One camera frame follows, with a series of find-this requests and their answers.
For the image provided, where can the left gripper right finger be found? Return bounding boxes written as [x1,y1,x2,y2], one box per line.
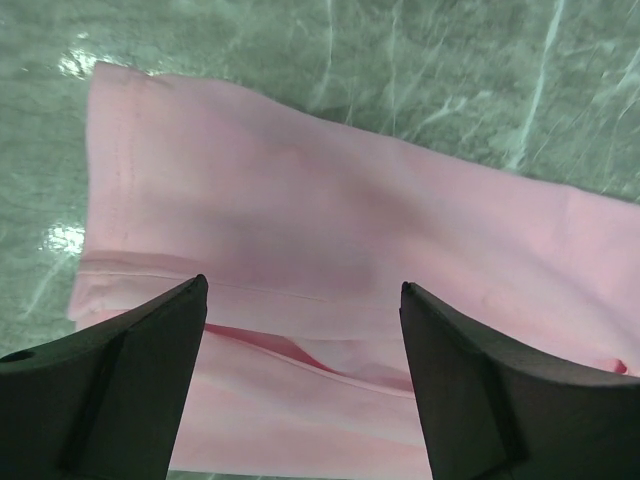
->
[399,282,639,480]

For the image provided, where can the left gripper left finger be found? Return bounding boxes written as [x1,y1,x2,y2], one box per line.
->
[1,275,208,480]

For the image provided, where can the pink t shirt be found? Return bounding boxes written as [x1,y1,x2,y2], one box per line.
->
[69,63,639,479]

